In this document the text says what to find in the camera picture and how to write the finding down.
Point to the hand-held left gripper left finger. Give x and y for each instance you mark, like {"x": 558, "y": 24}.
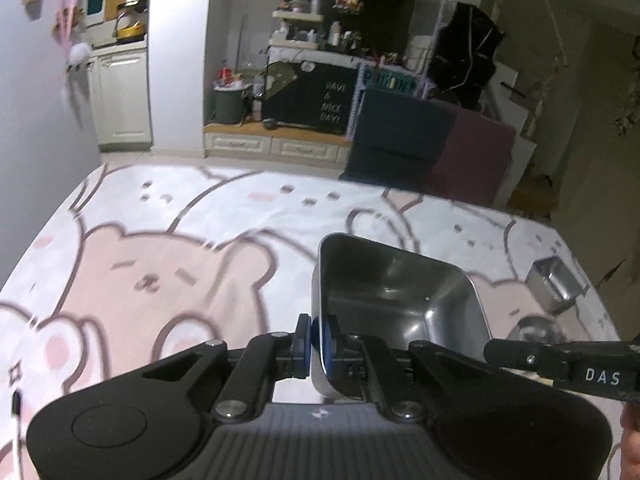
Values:
{"x": 310, "y": 345}

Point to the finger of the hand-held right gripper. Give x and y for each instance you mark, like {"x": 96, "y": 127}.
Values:
{"x": 525, "y": 357}

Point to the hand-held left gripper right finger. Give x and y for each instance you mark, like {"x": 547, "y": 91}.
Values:
{"x": 330, "y": 347}

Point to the round steel bowl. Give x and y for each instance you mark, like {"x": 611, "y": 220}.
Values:
{"x": 535, "y": 332}

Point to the small deep square steel container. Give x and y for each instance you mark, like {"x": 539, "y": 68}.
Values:
{"x": 555, "y": 285}

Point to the large square steel container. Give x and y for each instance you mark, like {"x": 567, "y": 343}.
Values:
{"x": 390, "y": 285}

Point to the person's right hand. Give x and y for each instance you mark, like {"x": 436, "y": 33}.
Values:
{"x": 632, "y": 445}

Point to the cardboard box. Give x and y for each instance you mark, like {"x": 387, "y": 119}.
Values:
{"x": 537, "y": 200}

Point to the bear-printed tablecloth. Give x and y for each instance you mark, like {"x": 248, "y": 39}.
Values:
{"x": 175, "y": 220}

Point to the white drawer base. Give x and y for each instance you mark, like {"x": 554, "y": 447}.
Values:
{"x": 270, "y": 147}

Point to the purple chair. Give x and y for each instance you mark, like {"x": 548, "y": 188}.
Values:
{"x": 475, "y": 160}

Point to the dark blue chair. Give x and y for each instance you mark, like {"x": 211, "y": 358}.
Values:
{"x": 400, "y": 135}

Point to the black chalkboard sign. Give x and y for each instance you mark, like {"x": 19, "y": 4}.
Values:
{"x": 310, "y": 100}

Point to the grey trash bin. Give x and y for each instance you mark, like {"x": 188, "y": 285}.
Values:
{"x": 230, "y": 105}

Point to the black hanging jacket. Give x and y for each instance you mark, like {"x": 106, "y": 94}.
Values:
{"x": 465, "y": 55}

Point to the white kitchen cabinet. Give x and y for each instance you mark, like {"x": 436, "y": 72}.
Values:
{"x": 122, "y": 100}

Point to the white tiered shelf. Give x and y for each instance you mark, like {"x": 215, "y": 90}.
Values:
{"x": 295, "y": 27}

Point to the yellow pot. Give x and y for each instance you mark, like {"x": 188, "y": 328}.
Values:
{"x": 130, "y": 32}

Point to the white fluffy toy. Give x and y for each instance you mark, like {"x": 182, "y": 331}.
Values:
{"x": 79, "y": 54}

